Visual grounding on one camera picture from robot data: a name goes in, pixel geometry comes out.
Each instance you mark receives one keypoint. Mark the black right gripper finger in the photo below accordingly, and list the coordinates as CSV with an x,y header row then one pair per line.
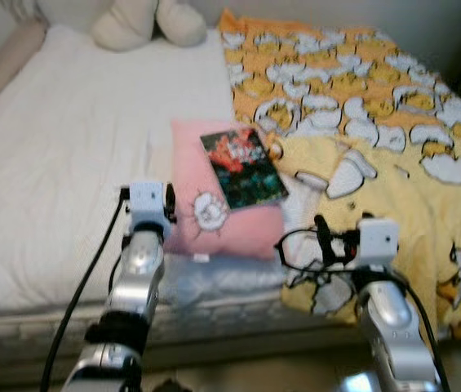
x,y
324,237

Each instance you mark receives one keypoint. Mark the pink pillow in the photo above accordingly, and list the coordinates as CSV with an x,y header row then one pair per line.
x,y
193,163

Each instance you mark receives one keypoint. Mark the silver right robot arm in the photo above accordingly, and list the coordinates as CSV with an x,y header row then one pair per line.
x,y
389,318

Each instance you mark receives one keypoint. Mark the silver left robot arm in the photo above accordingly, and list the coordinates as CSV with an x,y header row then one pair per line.
x,y
136,269

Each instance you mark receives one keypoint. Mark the orange yellow egg print blanket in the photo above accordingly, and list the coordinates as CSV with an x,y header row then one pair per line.
x,y
393,188

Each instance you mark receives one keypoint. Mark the dark cover book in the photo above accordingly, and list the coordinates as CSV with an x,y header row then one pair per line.
x,y
242,167

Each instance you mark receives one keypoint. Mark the white sheet bed mattress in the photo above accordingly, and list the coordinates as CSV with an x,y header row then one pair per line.
x,y
75,163

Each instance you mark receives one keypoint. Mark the cream plush toy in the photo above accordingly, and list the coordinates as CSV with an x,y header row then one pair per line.
x,y
124,28

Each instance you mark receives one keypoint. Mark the beige bolster pillow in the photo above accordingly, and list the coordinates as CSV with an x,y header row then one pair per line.
x,y
2,69

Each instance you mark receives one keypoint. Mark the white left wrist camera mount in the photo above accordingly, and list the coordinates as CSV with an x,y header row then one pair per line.
x,y
147,204

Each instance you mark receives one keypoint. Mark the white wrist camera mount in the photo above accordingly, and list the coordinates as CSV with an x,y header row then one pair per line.
x,y
147,204
377,241

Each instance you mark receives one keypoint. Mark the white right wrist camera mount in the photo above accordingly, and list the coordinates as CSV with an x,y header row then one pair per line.
x,y
377,241

